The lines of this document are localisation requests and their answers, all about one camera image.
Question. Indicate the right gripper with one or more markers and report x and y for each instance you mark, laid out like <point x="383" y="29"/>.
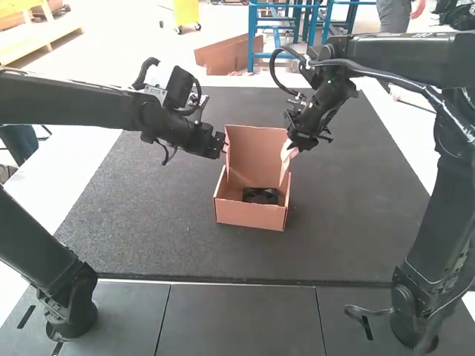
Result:
<point x="310" y="126"/>

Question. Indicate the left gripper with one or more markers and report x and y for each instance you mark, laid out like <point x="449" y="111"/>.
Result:
<point x="208" y="142"/>

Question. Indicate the cardboard box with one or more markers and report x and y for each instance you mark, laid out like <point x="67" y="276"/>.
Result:
<point x="248" y="217"/>

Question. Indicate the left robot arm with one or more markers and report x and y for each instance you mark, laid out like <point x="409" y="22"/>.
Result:
<point x="74" y="104"/>

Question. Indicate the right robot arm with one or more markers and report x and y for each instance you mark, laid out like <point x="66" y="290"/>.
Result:
<point x="452" y="222"/>

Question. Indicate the black square fan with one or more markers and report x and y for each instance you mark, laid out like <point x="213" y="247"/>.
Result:
<point x="259" y="196"/>

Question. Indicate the flat cardboard sheet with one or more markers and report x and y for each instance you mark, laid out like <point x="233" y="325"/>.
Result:
<point x="222" y="55"/>

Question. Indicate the black mat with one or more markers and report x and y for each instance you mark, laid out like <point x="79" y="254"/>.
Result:
<point x="148" y="222"/>

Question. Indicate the yellow wheeled cart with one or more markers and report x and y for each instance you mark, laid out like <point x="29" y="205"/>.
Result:
<point x="185" y="11"/>

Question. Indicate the person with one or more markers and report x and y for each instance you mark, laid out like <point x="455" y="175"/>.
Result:
<point x="389" y="15"/>

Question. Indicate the dark base panel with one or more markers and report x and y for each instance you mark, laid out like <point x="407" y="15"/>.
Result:
<point x="241" y="322"/>
<point x="334" y="341"/>
<point x="122" y="319"/>

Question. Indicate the person's legs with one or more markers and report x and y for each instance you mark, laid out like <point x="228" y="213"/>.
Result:
<point x="18" y="144"/>

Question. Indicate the wooden pallet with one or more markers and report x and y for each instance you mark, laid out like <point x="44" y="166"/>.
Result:
<point x="37" y="41"/>

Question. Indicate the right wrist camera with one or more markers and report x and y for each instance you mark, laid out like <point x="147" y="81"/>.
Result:
<point x="295" y="113"/>

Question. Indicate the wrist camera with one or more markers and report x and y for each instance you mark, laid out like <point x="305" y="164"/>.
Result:
<point x="295" y="113"/>
<point x="180" y="87"/>

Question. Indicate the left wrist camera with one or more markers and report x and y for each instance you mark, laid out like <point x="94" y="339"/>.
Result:
<point x="180" y="87"/>

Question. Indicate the blue metal frame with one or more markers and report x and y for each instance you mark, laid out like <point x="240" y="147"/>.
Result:
<point x="251" y="37"/>

